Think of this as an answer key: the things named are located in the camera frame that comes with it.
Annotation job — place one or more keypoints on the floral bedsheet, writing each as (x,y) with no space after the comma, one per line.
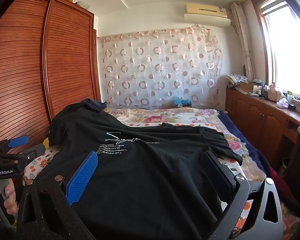
(170,116)

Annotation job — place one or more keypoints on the orange-fruit print sheet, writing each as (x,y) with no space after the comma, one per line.
(36,166)

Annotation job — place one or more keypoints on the navy blue garment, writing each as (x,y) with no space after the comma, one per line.
(96,105)

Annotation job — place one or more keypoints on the person's left hand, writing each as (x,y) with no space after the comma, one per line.
(11,197)

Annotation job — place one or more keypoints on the waste bin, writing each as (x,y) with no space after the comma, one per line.
(285,166)

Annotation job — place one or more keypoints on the circle-patterned sheer curtain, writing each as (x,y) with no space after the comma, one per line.
(160,67)

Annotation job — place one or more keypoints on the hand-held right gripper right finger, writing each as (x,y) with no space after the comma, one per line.
(215,170)

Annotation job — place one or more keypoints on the floral floor rug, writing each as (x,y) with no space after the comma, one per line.
(291,213)

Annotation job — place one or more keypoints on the pale pink bottle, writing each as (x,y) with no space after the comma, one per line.
(273,93)

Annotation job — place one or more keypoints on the black t-shirt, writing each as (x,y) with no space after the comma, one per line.
(140,180)

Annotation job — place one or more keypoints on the green capped bottle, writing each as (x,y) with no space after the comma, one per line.
(289,96)

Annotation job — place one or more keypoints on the wall air conditioner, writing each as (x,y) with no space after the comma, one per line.
(206,13)

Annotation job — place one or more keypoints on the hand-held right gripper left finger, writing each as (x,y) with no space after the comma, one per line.
(82,177)

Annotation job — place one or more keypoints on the long wooden cabinet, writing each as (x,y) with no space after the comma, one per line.
(252,115)

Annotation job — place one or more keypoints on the dark red cloth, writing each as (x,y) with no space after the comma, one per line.
(282,182)

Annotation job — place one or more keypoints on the window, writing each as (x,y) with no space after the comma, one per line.
(287,50)

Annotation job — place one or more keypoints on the folded patterned cloth stack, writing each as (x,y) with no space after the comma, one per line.
(236,78)

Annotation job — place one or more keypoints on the cardboard box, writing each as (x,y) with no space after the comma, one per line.
(247,87)

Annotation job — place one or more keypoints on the dark blue blanket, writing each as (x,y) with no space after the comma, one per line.
(250,152)

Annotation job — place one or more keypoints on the patterned window curtain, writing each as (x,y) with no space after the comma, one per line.
(242,35)

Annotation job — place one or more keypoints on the tissue pack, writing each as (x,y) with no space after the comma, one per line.
(282,103)

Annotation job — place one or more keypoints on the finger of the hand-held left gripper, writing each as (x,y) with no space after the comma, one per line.
(32,153)
(18,141)

